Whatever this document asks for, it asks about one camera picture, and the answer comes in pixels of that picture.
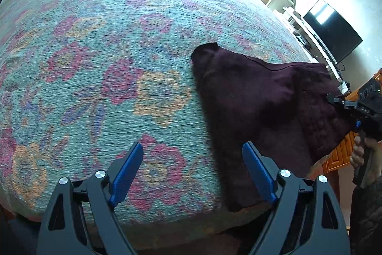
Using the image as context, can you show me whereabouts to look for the white television stand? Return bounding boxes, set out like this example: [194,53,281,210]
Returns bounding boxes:
[282,7,344,82]

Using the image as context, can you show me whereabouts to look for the person's right forearm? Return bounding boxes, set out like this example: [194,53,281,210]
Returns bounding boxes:
[349,173,382,255]

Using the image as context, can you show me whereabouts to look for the black flat screen television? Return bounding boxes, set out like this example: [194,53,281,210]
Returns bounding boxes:
[302,0,363,65]

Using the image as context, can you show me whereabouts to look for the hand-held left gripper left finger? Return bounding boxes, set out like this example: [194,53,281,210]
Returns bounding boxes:
[36,141,144,255]

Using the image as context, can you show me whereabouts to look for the bed with floral bedspread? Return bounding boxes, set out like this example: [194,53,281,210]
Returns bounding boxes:
[0,0,332,245]

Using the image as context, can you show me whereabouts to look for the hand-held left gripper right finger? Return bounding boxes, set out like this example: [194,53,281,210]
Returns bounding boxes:
[241,141,351,255]

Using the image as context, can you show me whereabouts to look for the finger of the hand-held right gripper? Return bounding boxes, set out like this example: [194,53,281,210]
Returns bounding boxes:
[326,92,356,113]

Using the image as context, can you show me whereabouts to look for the wooden cabinet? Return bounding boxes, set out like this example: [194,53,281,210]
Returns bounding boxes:
[322,69,382,174]

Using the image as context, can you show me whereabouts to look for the person's right hand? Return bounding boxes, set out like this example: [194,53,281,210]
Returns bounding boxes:
[349,136,382,181]

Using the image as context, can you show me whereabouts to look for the dark maroon pants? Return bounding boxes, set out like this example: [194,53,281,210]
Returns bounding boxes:
[190,41,357,212]

